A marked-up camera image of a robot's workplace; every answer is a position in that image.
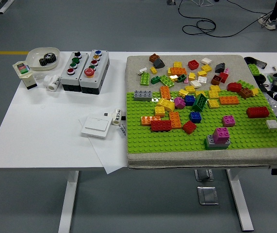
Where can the red eight-stud brick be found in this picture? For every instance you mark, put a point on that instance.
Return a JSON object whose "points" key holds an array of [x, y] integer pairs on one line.
{"points": [[257, 112], [161, 125]]}

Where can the green studded baseplate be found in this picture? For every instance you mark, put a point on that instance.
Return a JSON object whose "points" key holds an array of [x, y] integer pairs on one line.
{"points": [[140, 138]]}

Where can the brown square brick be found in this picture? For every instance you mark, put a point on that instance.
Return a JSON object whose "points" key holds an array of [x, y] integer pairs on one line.
{"points": [[245, 92], [216, 80], [154, 57]]}

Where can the lime green long brick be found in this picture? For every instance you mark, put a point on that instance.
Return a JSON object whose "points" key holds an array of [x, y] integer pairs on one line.
{"points": [[254, 70]]}

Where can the dark rectangular card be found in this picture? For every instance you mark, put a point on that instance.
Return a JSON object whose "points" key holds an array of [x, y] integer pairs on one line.
{"points": [[260, 64]]}

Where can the red rounded brick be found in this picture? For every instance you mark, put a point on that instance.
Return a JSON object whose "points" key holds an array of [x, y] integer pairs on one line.
{"points": [[234, 87]]}

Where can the orange eight-stud brick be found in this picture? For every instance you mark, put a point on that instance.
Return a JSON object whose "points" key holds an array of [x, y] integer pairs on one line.
{"points": [[175, 119], [177, 71], [165, 92], [150, 120], [229, 100]]}

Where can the small pink brick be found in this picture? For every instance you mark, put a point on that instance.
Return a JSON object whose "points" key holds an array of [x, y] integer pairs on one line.
{"points": [[186, 81], [226, 71]]}

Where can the red square brick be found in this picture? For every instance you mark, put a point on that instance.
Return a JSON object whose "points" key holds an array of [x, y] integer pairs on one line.
{"points": [[189, 127], [193, 64], [223, 77]]}

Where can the yellow square brick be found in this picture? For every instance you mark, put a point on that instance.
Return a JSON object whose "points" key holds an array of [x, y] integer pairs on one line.
{"points": [[169, 71], [177, 64], [202, 73], [213, 94], [215, 88], [190, 88], [183, 92], [160, 111], [206, 68], [200, 92], [213, 103]]}

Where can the dark grey slope brick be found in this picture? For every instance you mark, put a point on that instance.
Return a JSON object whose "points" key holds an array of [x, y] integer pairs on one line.
{"points": [[220, 67], [158, 63]]}

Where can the person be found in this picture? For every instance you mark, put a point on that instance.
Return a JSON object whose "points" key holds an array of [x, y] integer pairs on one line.
{"points": [[270, 23]]}

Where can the dark grey base brick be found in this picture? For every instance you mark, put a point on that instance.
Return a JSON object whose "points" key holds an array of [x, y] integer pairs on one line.
{"points": [[212, 145]]}

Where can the blue square brick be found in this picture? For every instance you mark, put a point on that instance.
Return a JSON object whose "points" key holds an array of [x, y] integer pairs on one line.
{"points": [[195, 117], [190, 100]]}

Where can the small yellow narrow brick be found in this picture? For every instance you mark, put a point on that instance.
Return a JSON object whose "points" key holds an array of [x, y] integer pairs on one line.
{"points": [[192, 76], [153, 70]]}

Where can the dark green hollow brick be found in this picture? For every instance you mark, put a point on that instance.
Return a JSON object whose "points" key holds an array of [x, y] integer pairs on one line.
{"points": [[182, 77]]}

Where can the magenta square brick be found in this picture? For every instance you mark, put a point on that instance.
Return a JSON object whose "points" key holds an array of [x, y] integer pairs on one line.
{"points": [[179, 102]]}

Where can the shiny yellow brick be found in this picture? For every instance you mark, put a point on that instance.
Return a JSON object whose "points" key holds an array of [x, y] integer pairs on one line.
{"points": [[173, 77]]}

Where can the white table leg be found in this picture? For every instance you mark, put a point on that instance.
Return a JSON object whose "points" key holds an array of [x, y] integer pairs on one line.
{"points": [[240, 201], [68, 206]]}

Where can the large yellow rounded brick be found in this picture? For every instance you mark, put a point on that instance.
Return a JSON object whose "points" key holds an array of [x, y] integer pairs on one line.
{"points": [[166, 104]]}

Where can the green eight-stud brick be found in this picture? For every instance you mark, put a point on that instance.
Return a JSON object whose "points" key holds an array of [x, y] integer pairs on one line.
{"points": [[167, 80]]}

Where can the metal floor outlet plate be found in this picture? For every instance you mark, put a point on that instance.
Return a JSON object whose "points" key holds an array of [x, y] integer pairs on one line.
{"points": [[207, 195]]}

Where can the small dark green brick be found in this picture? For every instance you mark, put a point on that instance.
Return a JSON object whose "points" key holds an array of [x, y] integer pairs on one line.
{"points": [[155, 80]]}

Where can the light grey eight-stud brick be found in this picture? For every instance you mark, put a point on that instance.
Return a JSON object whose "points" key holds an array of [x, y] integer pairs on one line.
{"points": [[143, 95]]}

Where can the small white brick piece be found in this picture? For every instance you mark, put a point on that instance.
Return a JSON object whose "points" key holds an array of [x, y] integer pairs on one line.
{"points": [[142, 70]]}

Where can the white written label strip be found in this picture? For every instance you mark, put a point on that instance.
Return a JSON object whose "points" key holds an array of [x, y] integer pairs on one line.
{"points": [[123, 132]]}

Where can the white labelled cylinder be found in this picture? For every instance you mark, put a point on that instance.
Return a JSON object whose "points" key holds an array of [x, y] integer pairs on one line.
{"points": [[116, 116]]}

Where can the small black square chip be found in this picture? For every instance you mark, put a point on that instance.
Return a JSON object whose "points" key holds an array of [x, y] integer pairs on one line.
{"points": [[105, 113]]}

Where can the clear plastic sheet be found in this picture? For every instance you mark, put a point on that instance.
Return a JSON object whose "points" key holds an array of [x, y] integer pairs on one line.
{"points": [[109, 157]]}

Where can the grey emergency-stop control box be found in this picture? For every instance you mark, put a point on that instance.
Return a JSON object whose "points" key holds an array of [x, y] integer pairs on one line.
{"points": [[99, 72]]}

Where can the grey four-button control box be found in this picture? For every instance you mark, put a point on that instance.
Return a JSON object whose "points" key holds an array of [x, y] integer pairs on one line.
{"points": [[65, 80]]}

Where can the white pipe tee fitting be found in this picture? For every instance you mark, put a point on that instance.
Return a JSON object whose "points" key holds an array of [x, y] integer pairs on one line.
{"points": [[53, 83]]}

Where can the black gear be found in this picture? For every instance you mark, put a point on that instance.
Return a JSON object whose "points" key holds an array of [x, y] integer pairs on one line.
{"points": [[51, 57], [43, 62]]}

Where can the small clear plastic piece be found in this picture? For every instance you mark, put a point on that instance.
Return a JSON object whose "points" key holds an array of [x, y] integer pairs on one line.
{"points": [[39, 77]]}

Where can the white bowl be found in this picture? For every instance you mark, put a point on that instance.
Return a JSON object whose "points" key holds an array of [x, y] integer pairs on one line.
{"points": [[35, 58]]}

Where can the white desk foot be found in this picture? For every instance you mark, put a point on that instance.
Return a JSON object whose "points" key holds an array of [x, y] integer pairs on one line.
{"points": [[6, 6]]}

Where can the white wall switch plate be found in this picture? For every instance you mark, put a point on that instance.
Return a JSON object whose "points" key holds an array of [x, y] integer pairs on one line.
{"points": [[95, 126]]}

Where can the white switch unit coloured display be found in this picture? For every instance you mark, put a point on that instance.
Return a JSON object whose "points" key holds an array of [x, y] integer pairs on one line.
{"points": [[29, 80]]}

